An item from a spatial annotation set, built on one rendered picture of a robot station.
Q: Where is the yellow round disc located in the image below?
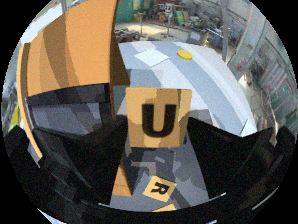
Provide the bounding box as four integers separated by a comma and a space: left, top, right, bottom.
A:
177, 49, 193, 60

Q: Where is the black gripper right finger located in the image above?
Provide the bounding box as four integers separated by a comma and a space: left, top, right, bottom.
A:
186, 116, 273, 200

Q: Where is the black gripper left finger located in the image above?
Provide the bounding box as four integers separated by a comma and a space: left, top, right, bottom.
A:
32, 116, 128, 205

